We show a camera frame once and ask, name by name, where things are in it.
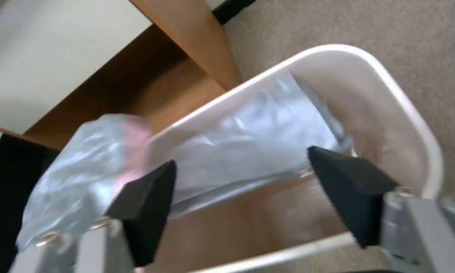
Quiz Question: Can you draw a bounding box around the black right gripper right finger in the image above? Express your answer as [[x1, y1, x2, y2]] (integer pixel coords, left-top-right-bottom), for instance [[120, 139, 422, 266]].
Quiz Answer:
[[307, 146, 455, 273]]

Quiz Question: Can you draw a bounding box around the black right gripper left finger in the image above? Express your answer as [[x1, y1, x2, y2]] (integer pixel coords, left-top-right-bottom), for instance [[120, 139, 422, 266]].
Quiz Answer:
[[8, 159, 177, 273]]

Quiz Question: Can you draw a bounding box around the white plastic trash can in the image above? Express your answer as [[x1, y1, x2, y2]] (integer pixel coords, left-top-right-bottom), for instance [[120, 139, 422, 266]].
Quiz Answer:
[[145, 43, 440, 273]]

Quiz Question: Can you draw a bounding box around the black furniture base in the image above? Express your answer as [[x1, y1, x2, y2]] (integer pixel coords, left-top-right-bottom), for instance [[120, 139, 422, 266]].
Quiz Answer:
[[211, 0, 251, 25]]

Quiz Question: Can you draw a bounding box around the wooden desk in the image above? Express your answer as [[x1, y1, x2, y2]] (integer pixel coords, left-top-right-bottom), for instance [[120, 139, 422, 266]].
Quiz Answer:
[[0, 0, 244, 151]]

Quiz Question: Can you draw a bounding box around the translucent grey garbage bag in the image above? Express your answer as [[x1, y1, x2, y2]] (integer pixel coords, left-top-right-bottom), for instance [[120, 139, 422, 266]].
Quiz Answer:
[[16, 72, 356, 248]]

